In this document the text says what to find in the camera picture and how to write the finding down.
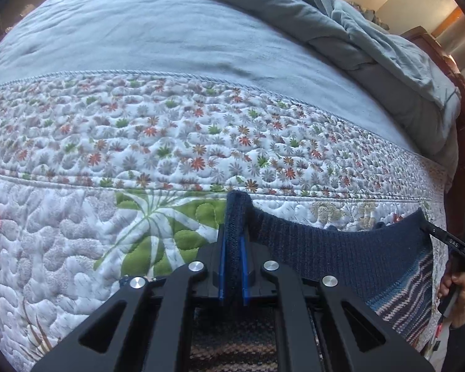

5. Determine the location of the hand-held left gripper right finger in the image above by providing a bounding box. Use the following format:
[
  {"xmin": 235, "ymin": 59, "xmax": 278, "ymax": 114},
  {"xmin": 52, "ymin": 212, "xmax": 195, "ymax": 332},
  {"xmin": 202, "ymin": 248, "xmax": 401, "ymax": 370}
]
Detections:
[{"xmin": 241, "ymin": 236, "xmax": 435, "ymax": 372}]

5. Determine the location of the blue striped knitted sweater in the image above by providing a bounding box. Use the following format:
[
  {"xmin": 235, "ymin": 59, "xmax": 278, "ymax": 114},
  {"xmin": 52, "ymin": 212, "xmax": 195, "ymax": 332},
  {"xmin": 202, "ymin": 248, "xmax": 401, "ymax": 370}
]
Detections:
[{"xmin": 189, "ymin": 190, "xmax": 436, "ymax": 362}]

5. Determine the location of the grey-blue duvet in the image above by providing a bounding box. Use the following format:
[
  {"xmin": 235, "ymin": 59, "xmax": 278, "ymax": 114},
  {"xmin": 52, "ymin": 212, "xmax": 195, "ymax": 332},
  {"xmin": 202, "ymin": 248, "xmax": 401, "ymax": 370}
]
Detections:
[{"xmin": 155, "ymin": 0, "xmax": 463, "ymax": 164}]

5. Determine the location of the patterned pillow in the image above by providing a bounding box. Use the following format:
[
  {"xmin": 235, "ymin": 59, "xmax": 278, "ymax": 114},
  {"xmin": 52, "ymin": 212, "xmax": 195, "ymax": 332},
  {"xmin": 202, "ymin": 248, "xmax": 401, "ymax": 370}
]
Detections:
[{"xmin": 348, "ymin": 1, "xmax": 391, "ymax": 32}]

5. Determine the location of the person's right hand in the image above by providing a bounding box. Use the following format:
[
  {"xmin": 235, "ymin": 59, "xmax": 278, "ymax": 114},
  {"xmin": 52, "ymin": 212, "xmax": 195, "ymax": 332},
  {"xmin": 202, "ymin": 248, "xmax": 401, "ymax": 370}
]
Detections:
[{"xmin": 439, "ymin": 269, "xmax": 465, "ymax": 329}]

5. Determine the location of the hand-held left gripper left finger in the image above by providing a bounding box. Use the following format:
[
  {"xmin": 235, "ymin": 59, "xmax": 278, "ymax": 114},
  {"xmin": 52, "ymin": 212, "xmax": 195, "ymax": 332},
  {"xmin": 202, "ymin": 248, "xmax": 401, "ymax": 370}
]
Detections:
[{"xmin": 31, "ymin": 223, "xmax": 228, "ymax": 372}]

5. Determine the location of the floral quilted bedspread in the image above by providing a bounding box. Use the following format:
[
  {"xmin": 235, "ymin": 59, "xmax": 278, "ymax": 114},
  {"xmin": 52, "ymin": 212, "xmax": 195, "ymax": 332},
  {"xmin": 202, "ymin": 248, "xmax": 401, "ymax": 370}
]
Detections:
[{"xmin": 0, "ymin": 0, "xmax": 461, "ymax": 372}]

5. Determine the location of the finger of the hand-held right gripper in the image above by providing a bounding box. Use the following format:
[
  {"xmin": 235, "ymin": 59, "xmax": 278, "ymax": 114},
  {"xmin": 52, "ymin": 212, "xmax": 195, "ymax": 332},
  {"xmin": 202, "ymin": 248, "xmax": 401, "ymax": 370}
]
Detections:
[{"xmin": 420, "ymin": 220, "xmax": 465, "ymax": 259}]

